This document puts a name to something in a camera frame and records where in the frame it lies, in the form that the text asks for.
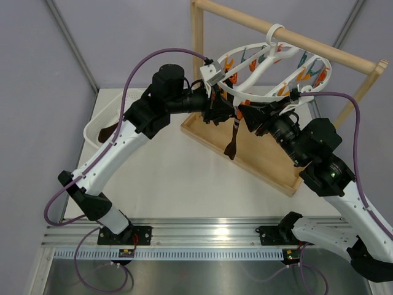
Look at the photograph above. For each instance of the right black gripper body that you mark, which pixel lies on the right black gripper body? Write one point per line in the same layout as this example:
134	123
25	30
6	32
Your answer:
282	127

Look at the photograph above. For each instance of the white round clip hanger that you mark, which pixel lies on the white round clip hanger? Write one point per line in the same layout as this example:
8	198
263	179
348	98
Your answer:
270	70

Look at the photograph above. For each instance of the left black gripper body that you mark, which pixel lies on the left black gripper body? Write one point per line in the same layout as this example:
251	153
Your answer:
209	115

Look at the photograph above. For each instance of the dark brown small sock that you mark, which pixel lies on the dark brown small sock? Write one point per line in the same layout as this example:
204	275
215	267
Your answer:
107	133

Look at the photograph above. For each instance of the white perforated plastic basket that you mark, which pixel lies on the white perforated plastic basket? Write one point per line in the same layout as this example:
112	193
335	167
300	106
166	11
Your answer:
109	115

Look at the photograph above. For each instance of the white slotted cable duct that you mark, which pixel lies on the white slotted cable duct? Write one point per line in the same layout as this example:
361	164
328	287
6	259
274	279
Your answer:
171	254

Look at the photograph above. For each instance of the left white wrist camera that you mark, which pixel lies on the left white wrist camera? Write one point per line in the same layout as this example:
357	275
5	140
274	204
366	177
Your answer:
212	74

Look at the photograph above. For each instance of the wooden hanger rack frame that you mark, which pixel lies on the wooden hanger rack frame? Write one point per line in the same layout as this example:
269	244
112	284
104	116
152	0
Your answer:
261	156

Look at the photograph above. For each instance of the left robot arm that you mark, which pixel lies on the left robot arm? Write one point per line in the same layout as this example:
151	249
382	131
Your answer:
145	117

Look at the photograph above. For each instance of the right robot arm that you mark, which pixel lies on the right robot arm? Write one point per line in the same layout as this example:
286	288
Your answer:
368	249

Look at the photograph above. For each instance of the brown sock with stripes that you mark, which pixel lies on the brown sock with stripes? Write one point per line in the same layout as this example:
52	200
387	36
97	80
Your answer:
230	150

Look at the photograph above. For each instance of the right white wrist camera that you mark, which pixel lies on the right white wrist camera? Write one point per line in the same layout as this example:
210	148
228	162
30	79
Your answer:
298	96

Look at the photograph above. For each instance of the aluminium mounting rail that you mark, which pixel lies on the aluminium mounting rail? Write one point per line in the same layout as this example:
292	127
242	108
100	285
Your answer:
174	232

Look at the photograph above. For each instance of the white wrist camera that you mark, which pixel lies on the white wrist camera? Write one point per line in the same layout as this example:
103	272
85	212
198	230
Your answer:
298	96
212	74

